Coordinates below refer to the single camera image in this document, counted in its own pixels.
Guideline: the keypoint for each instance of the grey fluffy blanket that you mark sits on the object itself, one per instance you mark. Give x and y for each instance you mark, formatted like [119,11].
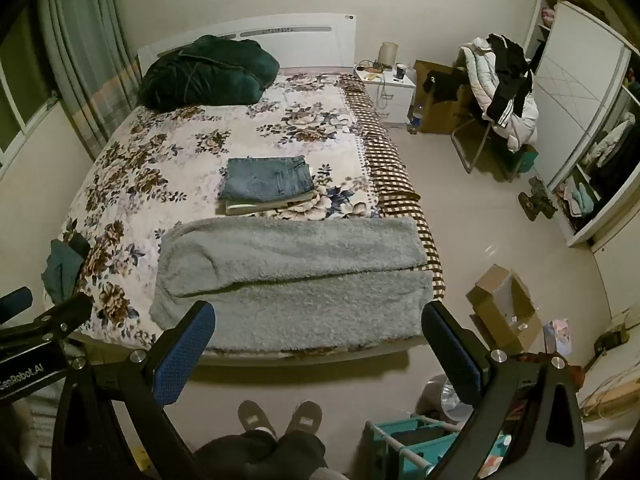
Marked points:
[300,280]

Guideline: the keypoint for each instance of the plastic bottle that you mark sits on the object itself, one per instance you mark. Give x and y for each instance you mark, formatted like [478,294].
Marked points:
[415,121]

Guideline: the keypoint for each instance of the person's legs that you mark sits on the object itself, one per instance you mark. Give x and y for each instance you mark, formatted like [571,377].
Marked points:
[260,455]

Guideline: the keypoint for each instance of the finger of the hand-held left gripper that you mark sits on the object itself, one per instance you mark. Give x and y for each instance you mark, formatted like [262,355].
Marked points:
[15,302]
[60,317]

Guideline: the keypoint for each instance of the dark cup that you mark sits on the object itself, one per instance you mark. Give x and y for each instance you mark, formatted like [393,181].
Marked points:
[400,72]

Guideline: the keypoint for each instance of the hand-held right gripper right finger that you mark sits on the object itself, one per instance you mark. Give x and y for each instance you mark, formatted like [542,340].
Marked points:
[450,355]

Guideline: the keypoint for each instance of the white wardrobe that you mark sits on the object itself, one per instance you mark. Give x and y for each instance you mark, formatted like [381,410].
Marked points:
[575,100]

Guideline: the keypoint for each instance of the beige table lamp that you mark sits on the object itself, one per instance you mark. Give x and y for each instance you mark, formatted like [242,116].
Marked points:
[388,54]

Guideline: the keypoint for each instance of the chair piled with clothes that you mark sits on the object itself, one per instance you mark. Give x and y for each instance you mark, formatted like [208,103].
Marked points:
[477,70]

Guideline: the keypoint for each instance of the folded blue jeans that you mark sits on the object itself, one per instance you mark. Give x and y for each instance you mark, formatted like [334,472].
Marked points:
[267,177]

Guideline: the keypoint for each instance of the folded beige pants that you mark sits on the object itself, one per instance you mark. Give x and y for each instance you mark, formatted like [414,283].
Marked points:
[250,207]

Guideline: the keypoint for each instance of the brown checkered bed sheet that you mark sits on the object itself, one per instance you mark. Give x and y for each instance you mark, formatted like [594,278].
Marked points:
[387,160]

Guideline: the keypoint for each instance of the open small cardboard box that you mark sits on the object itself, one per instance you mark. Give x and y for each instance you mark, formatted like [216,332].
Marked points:
[505,305]

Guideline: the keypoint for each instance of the teal cloth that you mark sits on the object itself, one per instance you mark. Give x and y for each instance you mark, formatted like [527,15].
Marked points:
[62,265]

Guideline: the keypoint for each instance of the white nightstand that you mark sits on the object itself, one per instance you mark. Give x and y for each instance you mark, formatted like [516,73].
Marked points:
[395,97]

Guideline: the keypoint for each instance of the grey slipper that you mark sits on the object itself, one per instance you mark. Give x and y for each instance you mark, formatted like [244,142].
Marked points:
[255,417]
[305,416]

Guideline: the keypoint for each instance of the white bed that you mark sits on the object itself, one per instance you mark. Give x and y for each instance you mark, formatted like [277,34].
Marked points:
[300,40]

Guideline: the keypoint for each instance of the black cloth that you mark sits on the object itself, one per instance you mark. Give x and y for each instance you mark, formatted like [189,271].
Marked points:
[445,85]

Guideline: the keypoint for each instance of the dark green duvet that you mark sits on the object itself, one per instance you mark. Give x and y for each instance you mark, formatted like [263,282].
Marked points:
[210,72]

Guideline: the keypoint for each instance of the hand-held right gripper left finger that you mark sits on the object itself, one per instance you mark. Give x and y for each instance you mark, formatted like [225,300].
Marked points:
[182,355]

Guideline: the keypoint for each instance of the black clothes with stripes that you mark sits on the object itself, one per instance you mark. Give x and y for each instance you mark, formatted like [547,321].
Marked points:
[510,75]

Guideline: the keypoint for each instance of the metal folding chair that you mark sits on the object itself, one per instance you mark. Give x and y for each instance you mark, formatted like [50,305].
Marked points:
[475,145]

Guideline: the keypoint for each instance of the large cardboard box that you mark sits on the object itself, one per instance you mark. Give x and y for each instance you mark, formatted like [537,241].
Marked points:
[445,115]

